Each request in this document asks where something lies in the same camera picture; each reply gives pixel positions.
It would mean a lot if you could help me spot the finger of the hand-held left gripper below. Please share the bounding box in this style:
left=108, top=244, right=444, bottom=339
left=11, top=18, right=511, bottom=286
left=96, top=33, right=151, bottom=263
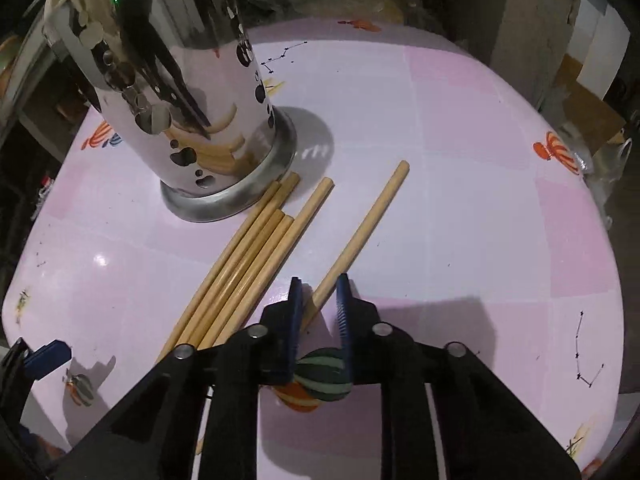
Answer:
left=22, top=340, right=71, bottom=381
left=0, top=337, right=30, bottom=391

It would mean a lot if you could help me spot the wooden chopstick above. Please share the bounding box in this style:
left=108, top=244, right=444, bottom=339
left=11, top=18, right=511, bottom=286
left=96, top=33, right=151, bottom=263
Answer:
left=299, top=160, right=411, bottom=333

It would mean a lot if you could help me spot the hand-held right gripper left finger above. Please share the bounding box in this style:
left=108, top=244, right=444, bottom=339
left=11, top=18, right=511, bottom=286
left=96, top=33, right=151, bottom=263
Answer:
left=54, top=276, right=305, bottom=480

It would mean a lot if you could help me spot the pile of wooden chopsticks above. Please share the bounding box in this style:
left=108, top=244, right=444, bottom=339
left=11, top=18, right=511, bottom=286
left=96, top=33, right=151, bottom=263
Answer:
left=155, top=172, right=335, bottom=366

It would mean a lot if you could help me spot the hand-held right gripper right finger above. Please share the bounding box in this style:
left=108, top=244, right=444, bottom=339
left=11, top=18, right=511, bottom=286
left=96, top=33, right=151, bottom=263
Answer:
left=335, top=272, right=583, bottom=480

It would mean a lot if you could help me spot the cardboard box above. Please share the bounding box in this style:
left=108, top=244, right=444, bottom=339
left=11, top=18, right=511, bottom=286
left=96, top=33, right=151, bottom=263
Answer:
left=555, top=55, right=628, bottom=156

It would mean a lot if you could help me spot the perforated steel utensil holder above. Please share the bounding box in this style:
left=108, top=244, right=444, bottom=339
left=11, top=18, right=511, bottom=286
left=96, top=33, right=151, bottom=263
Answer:
left=42, top=0, right=297, bottom=223

